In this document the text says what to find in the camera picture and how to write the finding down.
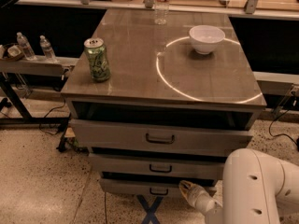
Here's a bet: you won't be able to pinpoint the water bottle on shelf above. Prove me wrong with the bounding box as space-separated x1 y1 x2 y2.
40 35 58 63
17 32 36 61

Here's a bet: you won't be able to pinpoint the green soda can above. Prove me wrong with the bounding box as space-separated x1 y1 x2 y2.
84 38 110 82

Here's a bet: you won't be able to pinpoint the black floor cable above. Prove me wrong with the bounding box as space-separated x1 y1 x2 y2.
268 91 299 151
37 100 70 137

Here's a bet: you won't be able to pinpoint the clear plastic bottle on cabinet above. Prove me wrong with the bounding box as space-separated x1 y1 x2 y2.
154 0 170 25

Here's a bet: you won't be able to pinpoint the back workbench rail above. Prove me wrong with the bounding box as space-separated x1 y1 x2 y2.
18 0 299 21

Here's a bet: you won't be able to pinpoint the grey side shelf table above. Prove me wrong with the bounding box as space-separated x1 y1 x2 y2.
0 42 78 126

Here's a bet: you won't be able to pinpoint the left water bottle on shelf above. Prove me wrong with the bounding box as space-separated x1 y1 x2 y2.
17 32 36 61

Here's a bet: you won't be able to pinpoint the small bowl on shelf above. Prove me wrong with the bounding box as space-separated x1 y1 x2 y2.
7 45 21 58

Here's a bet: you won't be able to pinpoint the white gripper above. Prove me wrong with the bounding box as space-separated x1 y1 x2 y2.
178 180 222 216

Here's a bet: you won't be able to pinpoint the black floor cable right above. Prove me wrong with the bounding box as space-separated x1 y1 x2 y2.
268 91 299 151

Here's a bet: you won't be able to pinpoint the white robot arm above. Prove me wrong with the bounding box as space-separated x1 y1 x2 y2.
179 148 299 224

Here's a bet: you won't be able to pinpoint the white bowl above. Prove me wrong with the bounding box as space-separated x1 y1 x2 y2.
189 25 225 55

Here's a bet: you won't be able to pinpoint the grey drawer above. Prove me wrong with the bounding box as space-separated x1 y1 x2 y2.
89 153 224 180
100 171 219 198
70 119 252 157

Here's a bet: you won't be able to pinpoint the grey drawer cabinet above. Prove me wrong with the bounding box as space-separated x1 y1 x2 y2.
60 8 267 191

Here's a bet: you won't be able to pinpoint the right water bottle on shelf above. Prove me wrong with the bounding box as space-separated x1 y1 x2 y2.
40 35 58 63

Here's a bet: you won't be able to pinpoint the black floor cable left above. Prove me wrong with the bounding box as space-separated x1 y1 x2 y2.
37 100 70 137

